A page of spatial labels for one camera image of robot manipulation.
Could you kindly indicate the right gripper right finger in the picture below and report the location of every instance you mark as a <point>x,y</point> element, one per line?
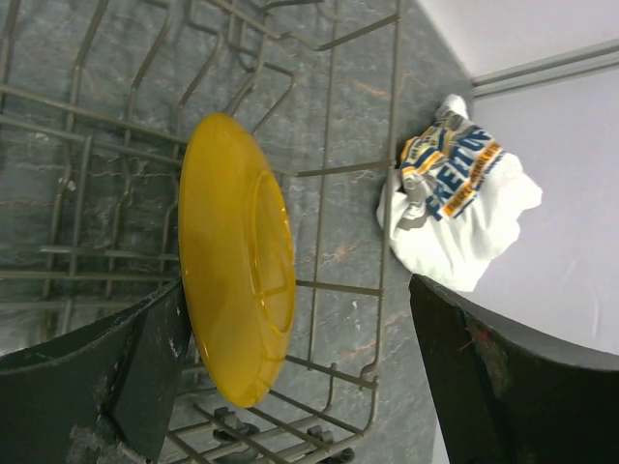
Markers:
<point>507,393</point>

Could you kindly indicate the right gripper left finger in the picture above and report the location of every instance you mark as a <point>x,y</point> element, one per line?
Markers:
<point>103,393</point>

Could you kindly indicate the yellow patterned plate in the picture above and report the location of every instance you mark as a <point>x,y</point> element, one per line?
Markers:
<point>236,259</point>

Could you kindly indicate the crumpled white printed cloth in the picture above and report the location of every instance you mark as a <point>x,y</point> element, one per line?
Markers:
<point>453,203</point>

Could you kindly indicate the grey wire dish rack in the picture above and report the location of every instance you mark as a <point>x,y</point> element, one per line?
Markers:
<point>94,99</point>

